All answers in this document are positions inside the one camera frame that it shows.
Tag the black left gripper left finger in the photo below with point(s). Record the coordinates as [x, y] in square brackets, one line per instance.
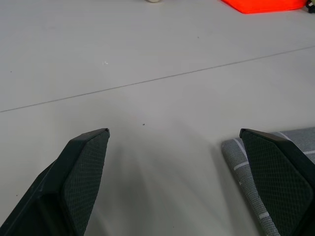
[73, 177]

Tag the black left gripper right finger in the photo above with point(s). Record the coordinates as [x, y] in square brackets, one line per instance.
[278, 177]

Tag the orange flat object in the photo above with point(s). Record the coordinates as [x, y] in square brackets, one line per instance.
[264, 5]

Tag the small cream round object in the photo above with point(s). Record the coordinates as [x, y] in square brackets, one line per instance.
[154, 1]

